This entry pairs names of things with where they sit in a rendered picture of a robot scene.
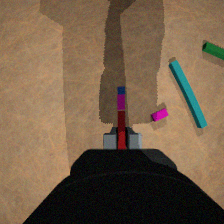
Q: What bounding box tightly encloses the red rod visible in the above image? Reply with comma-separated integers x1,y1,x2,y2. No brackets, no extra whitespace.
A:
118,111,125,149

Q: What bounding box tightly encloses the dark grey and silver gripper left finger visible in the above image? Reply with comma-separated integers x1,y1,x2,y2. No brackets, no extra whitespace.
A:
103,127,118,149

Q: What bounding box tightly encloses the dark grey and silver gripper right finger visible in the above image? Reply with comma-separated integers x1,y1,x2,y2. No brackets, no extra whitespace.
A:
125,127,142,149

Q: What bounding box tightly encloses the small magenta block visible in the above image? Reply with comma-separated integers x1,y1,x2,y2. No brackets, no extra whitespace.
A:
117,94,125,110
151,108,168,122

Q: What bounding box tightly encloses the green rod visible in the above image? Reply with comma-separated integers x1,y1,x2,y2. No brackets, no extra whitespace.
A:
202,42,224,60

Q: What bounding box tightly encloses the turquoise rod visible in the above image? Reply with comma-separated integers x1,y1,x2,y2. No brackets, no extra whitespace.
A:
168,60,207,128

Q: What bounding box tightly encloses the small blue cube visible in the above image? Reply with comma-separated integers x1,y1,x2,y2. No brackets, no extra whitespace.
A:
117,87,125,95

